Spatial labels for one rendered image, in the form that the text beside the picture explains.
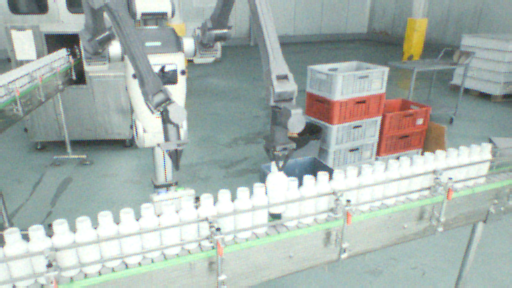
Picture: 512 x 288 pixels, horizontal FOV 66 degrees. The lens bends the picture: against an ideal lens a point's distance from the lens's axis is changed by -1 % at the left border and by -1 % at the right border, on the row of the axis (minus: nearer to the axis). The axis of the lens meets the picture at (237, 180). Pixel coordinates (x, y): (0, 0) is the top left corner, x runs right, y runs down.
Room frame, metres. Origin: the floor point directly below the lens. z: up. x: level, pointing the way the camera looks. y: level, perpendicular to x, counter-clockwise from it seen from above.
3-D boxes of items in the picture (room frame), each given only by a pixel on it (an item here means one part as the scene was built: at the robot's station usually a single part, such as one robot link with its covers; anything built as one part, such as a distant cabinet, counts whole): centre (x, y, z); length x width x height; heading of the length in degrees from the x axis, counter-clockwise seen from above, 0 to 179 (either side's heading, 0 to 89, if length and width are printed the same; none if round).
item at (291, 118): (1.12, -0.14, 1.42); 0.12 x 0.09 x 0.12; 23
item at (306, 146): (3.30, -0.51, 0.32); 0.45 x 0.45 x 0.64
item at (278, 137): (1.16, -0.13, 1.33); 0.10 x 0.07 x 0.07; 22
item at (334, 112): (3.61, -0.98, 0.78); 0.61 x 0.41 x 0.22; 119
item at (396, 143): (3.97, -1.59, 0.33); 0.61 x 0.41 x 0.22; 115
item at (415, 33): (10.45, -4.41, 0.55); 0.40 x 0.40 x 1.10; 22
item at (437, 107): (5.50, -2.58, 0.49); 1.05 x 0.55 x 0.99; 112
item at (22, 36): (4.40, 2.26, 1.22); 0.23 x 0.04 x 0.32; 94
